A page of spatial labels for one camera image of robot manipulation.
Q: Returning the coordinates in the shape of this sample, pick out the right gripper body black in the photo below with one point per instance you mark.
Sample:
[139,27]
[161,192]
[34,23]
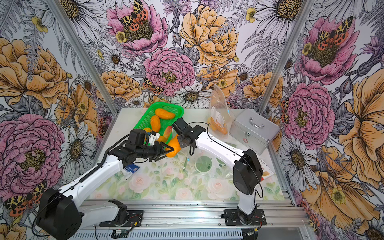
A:
[183,143]

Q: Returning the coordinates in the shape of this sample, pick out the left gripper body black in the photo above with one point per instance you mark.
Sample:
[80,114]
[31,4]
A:
[151,152]

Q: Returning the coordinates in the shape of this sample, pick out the clear zip-top bag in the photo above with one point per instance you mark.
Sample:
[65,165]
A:
[220,111]
[205,164]

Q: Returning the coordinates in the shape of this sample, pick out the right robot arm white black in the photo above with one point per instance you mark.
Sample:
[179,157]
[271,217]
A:
[247,170]

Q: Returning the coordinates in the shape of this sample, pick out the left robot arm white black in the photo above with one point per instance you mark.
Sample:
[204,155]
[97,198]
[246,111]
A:
[60,213]

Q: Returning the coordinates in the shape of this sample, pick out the orange mango top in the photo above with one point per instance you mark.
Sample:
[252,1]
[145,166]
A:
[164,114]

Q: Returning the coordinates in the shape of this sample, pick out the green plastic basket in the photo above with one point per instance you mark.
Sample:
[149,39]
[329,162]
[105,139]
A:
[144,122]

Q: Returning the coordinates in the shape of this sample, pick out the blue white small packet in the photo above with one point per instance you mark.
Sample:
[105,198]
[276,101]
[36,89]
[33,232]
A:
[129,170]

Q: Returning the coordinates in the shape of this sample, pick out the silver metal case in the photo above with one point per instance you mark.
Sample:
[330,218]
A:
[253,130]

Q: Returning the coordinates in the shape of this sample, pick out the red small packet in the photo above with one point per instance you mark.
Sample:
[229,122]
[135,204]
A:
[267,171]

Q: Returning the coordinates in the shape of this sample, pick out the small green circuit board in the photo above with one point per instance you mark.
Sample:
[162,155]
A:
[119,233]

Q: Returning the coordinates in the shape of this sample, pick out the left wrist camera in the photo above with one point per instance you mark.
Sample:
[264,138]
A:
[153,137]

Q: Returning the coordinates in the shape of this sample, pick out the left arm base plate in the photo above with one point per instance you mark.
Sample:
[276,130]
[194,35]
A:
[132,218]

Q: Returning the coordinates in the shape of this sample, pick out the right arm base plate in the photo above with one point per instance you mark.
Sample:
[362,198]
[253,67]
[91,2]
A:
[235,217]

